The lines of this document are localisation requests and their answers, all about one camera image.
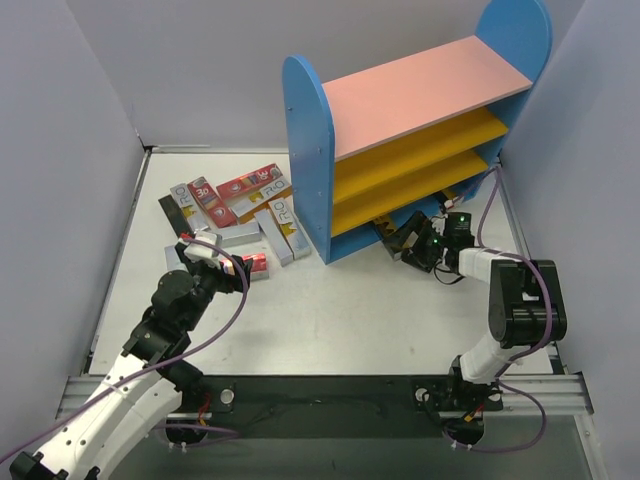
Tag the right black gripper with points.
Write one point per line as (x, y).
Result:
(417, 242)

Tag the blue shelf with coloured boards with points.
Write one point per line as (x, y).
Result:
(386, 140)

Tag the red 3D toothpaste box top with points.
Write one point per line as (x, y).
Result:
(249, 182)

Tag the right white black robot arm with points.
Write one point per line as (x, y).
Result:
(525, 307)

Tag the red 3D toothpaste box lower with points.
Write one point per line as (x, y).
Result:
(259, 269)

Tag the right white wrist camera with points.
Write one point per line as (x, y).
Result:
(445, 207)

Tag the silver box under left gripper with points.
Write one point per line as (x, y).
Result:
(172, 260)

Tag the plain silver box diagonal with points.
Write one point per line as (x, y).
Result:
(277, 242)

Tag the black toothpaste box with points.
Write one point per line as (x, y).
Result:
(175, 217)

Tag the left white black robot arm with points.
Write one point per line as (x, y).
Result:
(145, 383)

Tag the orange white RO toothpaste box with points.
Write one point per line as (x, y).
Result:
(245, 208)

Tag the silver RO toothpaste box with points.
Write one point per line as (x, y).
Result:
(395, 240)

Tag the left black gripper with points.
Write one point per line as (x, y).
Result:
(235, 275)

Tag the red 3D toothpaste box upright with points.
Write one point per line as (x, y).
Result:
(210, 202)

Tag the plain silver box horizontal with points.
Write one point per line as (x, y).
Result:
(238, 235)

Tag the silver RO box table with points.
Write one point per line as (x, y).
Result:
(449, 196)

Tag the aluminium frame rail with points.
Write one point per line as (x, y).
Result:
(559, 395)

